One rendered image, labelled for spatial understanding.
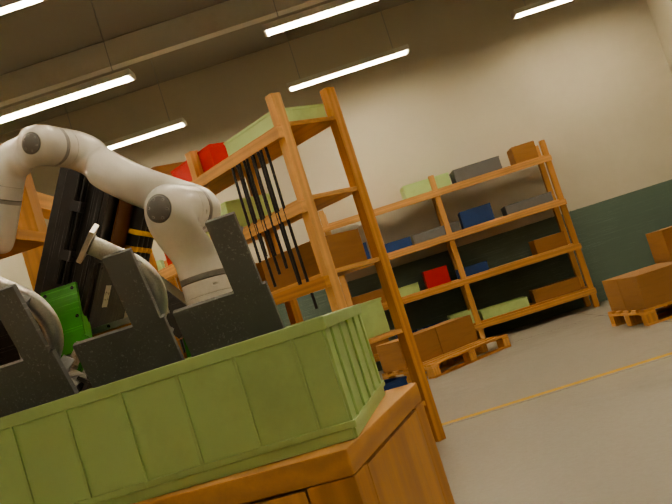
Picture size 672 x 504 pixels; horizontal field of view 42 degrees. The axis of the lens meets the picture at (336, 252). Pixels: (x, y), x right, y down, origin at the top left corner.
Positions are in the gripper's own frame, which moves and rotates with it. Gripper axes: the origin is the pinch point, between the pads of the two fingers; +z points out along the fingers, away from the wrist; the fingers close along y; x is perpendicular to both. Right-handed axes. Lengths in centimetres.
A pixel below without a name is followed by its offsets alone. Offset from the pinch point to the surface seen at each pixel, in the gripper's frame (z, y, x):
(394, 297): 291, -29, -99
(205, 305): -106, -88, -22
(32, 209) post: 65, 66, -30
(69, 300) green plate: 4.2, -4.3, -8.9
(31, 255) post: 69, 58, -14
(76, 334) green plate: 4.2, -12.1, -1.5
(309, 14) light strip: 484, 216, -338
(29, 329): -108, -67, -6
